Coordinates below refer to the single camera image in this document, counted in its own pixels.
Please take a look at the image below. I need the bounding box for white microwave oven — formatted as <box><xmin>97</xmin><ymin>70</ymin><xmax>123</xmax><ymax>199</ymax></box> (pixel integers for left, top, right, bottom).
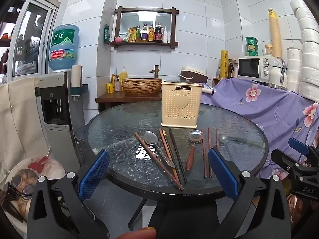
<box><xmin>237</xmin><ymin>56</ymin><xmax>284</xmax><ymax>82</ymax></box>

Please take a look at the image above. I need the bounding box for small steel spoon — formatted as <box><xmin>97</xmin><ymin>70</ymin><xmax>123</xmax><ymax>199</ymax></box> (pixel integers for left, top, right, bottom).
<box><xmin>217</xmin><ymin>134</ymin><xmax>233</xmax><ymax>156</ymax></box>

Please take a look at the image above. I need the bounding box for white steel kettle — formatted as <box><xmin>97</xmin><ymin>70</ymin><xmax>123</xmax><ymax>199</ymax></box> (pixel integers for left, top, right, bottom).
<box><xmin>269</xmin><ymin>57</ymin><xmax>288</xmax><ymax>89</ymax></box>

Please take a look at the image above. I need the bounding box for tall beige roll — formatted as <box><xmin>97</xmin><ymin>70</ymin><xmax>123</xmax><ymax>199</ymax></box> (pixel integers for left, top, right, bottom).
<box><xmin>268</xmin><ymin>8</ymin><xmax>282</xmax><ymax>58</ymax></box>

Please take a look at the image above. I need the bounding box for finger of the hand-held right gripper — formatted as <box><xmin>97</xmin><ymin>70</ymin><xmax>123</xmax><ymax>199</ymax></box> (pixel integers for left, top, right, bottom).
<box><xmin>288</xmin><ymin>138</ymin><xmax>319</xmax><ymax>165</ymax></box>
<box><xmin>271</xmin><ymin>149</ymin><xmax>312</xmax><ymax>177</ymax></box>

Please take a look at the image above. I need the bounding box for brass faucet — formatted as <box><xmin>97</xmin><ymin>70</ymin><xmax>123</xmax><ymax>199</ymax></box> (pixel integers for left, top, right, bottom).
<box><xmin>149</xmin><ymin>65</ymin><xmax>160</xmax><ymax>79</ymax></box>

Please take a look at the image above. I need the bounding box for round glass table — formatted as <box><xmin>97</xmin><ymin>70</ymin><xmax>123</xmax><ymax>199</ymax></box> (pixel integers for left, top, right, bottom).
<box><xmin>76</xmin><ymin>101</ymin><xmax>270</xmax><ymax>232</ymax></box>

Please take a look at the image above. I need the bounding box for wooden mirror wall shelf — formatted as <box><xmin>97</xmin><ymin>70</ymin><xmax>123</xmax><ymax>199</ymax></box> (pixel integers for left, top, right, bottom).
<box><xmin>111</xmin><ymin>6</ymin><xmax>180</xmax><ymax>49</ymax></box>

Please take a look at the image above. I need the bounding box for long brown wooden chopstick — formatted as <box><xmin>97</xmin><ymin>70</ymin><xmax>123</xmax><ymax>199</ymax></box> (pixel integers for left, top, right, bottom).
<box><xmin>135</xmin><ymin>132</ymin><xmax>184</xmax><ymax>191</ymax></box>

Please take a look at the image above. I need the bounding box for yellow film roll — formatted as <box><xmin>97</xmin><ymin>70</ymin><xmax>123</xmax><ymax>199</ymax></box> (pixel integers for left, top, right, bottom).
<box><xmin>220</xmin><ymin>50</ymin><xmax>229</xmax><ymax>79</ymax></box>

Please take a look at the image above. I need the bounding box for purple floral cloth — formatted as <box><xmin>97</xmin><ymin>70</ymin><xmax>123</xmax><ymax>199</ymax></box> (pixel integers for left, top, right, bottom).
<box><xmin>199</xmin><ymin>78</ymin><xmax>319</xmax><ymax>181</ymax></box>

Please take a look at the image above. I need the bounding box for woven pattern basin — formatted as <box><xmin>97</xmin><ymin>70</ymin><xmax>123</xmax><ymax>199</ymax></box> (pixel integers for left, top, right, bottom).
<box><xmin>121</xmin><ymin>78</ymin><xmax>162</xmax><ymax>96</ymax></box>

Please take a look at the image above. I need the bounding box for dark soy sauce bottle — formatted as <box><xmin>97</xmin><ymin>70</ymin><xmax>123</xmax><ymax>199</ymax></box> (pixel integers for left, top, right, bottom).
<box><xmin>154</xmin><ymin>22</ymin><xmax>164</xmax><ymax>43</ymax></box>

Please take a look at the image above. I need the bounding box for wooden counter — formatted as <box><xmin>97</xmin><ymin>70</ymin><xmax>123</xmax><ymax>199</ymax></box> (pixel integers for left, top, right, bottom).
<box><xmin>95</xmin><ymin>91</ymin><xmax>163</xmax><ymax>112</ymax></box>

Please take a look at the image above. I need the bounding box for wooden-handled steel spoon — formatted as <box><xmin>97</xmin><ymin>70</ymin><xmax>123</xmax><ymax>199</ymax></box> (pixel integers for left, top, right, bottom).
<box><xmin>185</xmin><ymin>130</ymin><xmax>203</xmax><ymax>171</ymax></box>

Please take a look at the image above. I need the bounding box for window frame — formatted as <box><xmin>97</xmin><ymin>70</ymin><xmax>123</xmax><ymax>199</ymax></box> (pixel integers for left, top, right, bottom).
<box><xmin>7</xmin><ymin>0</ymin><xmax>61</xmax><ymax>80</ymax></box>

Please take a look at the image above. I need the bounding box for yellow seasoning packet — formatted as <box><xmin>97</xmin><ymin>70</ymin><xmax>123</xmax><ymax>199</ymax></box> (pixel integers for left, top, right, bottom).
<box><xmin>124</xmin><ymin>27</ymin><xmax>136</xmax><ymax>42</ymax></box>

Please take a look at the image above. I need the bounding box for beige cloth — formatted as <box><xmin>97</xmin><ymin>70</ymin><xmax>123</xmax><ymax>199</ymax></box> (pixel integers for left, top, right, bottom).
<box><xmin>0</xmin><ymin>77</ymin><xmax>50</xmax><ymax>171</ymax></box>

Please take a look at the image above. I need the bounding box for person's left hand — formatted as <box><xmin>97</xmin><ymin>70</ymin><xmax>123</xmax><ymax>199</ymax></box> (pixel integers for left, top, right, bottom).
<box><xmin>116</xmin><ymin>226</ymin><xmax>157</xmax><ymax>239</ymax></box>

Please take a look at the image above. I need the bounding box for grey water dispenser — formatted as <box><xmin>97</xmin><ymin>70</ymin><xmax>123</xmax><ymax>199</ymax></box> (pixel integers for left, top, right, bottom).
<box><xmin>35</xmin><ymin>71</ymin><xmax>76</xmax><ymax>166</ymax></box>

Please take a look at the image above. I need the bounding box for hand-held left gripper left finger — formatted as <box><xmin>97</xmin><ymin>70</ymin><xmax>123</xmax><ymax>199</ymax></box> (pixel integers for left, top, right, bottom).
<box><xmin>27</xmin><ymin>149</ymin><xmax>110</xmax><ymax>239</ymax></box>

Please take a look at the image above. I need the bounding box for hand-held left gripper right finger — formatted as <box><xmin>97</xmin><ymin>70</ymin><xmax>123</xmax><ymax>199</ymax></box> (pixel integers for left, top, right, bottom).
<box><xmin>208</xmin><ymin>147</ymin><xmax>292</xmax><ymax>239</ymax></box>

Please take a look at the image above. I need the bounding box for printed round cushion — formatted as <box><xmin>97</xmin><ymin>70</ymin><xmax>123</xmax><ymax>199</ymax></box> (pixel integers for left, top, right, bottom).
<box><xmin>0</xmin><ymin>156</ymin><xmax>67</xmax><ymax>229</ymax></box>

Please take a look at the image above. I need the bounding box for yellow soap pump bottle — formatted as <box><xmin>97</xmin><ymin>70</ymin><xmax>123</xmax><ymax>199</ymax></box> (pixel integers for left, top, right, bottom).
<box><xmin>119</xmin><ymin>66</ymin><xmax>128</xmax><ymax>84</ymax></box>

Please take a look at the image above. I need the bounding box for blue water jug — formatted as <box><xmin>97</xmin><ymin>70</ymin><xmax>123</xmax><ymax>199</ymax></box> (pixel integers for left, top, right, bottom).
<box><xmin>48</xmin><ymin>24</ymin><xmax>80</xmax><ymax>72</ymax></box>

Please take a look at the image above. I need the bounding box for cream perforated utensil holder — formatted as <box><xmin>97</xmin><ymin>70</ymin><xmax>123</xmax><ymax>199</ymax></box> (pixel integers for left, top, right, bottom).
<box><xmin>161</xmin><ymin>80</ymin><xmax>202</xmax><ymax>127</ymax></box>

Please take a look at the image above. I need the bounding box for paper cup dispenser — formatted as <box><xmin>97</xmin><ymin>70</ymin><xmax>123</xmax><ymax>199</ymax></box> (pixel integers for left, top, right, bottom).
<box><xmin>70</xmin><ymin>65</ymin><xmax>88</xmax><ymax>98</ymax></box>

